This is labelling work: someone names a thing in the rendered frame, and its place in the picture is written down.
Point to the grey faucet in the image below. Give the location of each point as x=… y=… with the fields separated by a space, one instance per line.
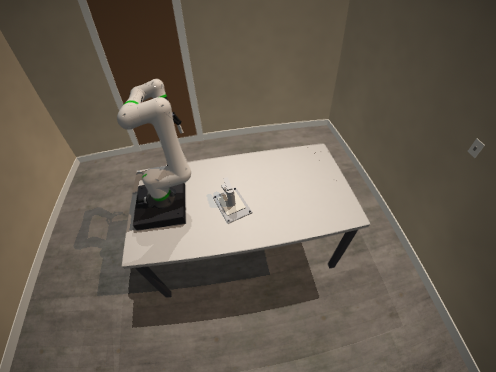
x=230 y=202

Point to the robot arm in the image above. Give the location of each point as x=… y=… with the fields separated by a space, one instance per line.
x=157 y=111

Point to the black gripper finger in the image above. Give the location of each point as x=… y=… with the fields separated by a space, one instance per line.
x=175 y=118

